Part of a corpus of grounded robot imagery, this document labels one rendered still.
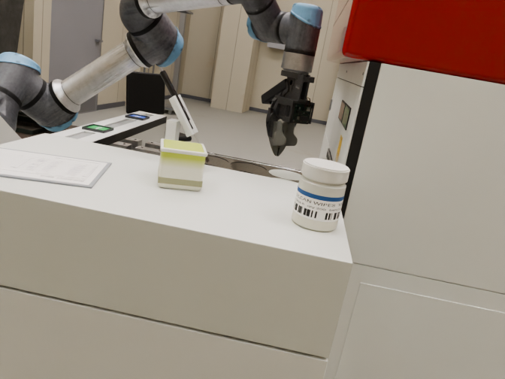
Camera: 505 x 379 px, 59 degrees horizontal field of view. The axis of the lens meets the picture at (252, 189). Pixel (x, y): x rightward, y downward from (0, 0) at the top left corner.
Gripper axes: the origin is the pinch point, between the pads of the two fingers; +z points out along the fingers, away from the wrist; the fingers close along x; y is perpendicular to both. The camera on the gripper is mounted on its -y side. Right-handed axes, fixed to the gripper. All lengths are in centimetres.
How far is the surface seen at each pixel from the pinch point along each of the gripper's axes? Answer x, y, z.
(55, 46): 51, -530, 7
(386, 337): 7, 41, 31
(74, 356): -56, 32, 24
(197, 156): -37.4, 27.0, -5.2
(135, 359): -49, 38, 22
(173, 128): -34.4, 10.6, -6.2
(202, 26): 428, -876, -67
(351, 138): -5.8, 29.4, -10.0
